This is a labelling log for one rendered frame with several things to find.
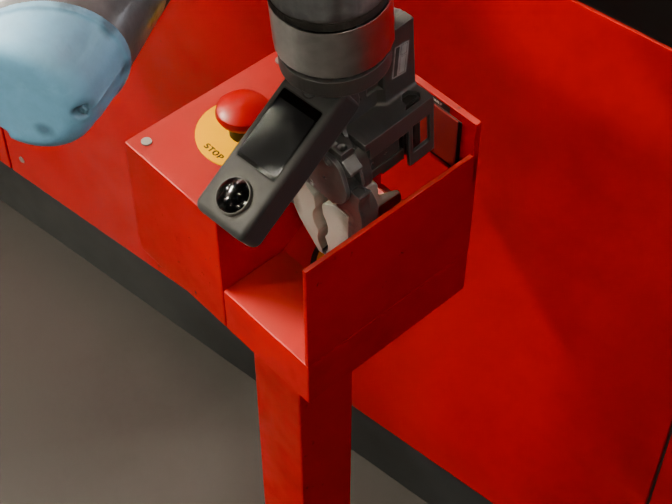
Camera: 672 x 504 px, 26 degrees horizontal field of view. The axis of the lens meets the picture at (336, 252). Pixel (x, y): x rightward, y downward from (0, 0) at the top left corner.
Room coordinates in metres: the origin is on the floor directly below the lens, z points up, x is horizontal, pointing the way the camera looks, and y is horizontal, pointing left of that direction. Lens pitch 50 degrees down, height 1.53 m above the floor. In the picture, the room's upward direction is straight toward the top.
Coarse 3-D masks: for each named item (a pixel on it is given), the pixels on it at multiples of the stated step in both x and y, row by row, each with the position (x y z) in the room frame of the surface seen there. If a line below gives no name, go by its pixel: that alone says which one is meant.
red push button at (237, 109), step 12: (228, 96) 0.76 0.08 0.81; (240, 96) 0.76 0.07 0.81; (252, 96) 0.76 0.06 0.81; (216, 108) 0.75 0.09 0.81; (228, 108) 0.74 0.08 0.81; (240, 108) 0.74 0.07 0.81; (252, 108) 0.74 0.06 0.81; (228, 120) 0.73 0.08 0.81; (240, 120) 0.73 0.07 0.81; (252, 120) 0.73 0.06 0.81; (240, 132) 0.73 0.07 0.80
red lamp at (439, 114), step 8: (440, 112) 0.72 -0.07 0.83; (424, 120) 0.73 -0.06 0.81; (440, 120) 0.72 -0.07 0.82; (448, 120) 0.71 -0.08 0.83; (456, 120) 0.71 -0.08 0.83; (424, 128) 0.73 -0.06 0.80; (440, 128) 0.72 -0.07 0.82; (448, 128) 0.71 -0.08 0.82; (456, 128) 0.71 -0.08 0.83; (424, 136) 0.73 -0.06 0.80; (440, 136) 0.72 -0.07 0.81; (448, 136) 0.71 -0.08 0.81; (456, 136) 0.71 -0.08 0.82; (440, 144) 0.72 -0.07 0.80; (448, 144) 0.71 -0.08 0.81; (456, 144) 0.71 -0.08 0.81; (440, 152) 0.72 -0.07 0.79; (448, 152) 0.71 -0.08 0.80; (448, 160) 0.71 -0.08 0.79
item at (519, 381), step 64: (192, 0) 1.10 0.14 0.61; (256, 0) 1.05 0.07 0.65; (448, 0) 0.91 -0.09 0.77; (512, 0) 0.87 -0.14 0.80; (576, 0) 0.84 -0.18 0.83; (192, 64) 1.11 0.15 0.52; (448, 64) 0.91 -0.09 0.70; (512, 64) 0.87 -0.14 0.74; (576, 64) 0.83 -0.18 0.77; (640, 64) 0.80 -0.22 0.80; (0, 128) 1.36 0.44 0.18; (128, 128) 1.19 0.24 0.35; (512, 128) 0.86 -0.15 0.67; (576, 128) 0.82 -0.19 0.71; (640, 128) 0.79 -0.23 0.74; (0, 192) 1.39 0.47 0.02; (64, 192) 1.28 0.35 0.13; (128, 192) 1.20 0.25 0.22; (512, 192) 0.86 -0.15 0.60; (576, 192) 0.82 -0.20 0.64; (640, 192) 0.78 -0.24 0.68; (128, 256) 1.22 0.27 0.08; (512, 256) 0.85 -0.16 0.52; (576, 256) 0.81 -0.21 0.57; (640, 256) 0.77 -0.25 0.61; (192, 320) 1.15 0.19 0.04; (448, 320) 0.89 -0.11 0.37; (512, 320) 0.84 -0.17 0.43; (576, 320) 0.80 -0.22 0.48; (640, 320) 0.76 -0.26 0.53; (384, 384) 0.94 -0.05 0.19; (448, 384) 0.89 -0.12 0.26; (512, 384) 0.84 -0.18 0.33; (576, 384) 0.79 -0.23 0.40; (640, 384) 0.75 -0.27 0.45; (384, 448) 0.94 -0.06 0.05; (448, 448) 0.88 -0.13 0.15; (512, 448) 0.83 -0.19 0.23; (576, 448) 0.78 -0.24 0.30; (640, 448) 0.74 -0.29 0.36
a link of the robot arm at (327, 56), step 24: (288, 24) 0.64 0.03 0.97; (384, 24) 0.65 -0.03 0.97; (288, 48) 0.65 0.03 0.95; (312, 48) 0.64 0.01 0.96; (336, 48) 0.64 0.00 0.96; (360, 48) 0.64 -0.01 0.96; (384, 48) 0.65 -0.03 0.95; (312, 72) 0.64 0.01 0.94; (336, 72) 0.64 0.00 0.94; (360, 72) 0.64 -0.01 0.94
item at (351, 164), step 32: (384, 64) 0.66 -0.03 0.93; (320, 96) 0.64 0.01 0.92; (352, 96) 0.66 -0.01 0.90; (384, 96) 0.68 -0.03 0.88; (416, 96) 0.69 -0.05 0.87; (352, 128) 0.66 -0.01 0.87; (384, 128) 0.66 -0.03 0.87; (416, 128) 0.69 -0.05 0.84; (352, 160) 0.64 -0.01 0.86; (384, 160) 0.67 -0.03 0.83; (416, 160) 0.68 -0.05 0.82; (320, 192) 0.65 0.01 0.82
